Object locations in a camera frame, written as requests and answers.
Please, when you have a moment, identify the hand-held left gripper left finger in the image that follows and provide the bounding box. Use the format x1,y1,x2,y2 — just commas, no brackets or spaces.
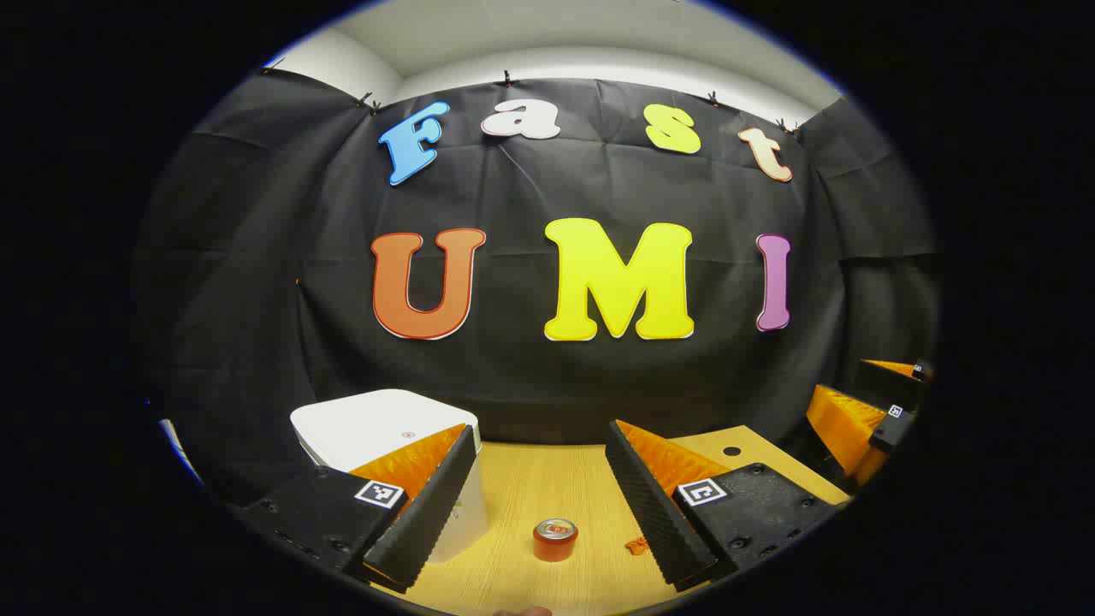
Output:
242,423,478,594

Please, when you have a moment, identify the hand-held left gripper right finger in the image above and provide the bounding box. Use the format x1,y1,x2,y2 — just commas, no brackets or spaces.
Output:
605,419,843,593

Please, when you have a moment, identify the white desktop garbage bin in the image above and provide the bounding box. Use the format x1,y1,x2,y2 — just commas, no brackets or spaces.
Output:
290,389,488,564

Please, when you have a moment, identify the red pop can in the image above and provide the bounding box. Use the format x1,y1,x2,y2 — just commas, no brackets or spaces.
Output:
533,518,579,562

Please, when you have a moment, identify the wooden desktop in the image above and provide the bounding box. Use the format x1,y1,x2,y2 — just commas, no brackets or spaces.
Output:
376,425,855,616

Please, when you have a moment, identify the black backdrop cloth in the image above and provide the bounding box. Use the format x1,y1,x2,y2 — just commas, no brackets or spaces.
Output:
133,68,942,506

